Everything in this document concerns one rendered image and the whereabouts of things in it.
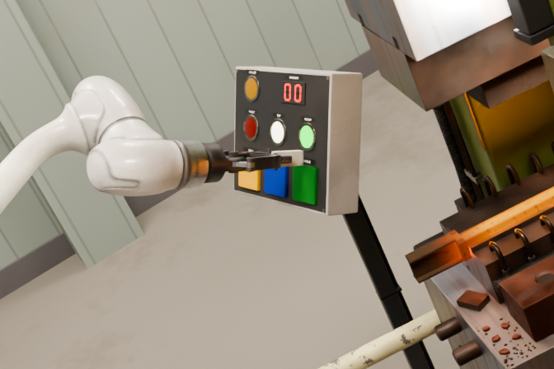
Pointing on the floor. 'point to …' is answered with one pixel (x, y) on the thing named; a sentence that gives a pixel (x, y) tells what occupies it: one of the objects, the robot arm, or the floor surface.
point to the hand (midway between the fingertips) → (287, 158)
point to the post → (382, 282)
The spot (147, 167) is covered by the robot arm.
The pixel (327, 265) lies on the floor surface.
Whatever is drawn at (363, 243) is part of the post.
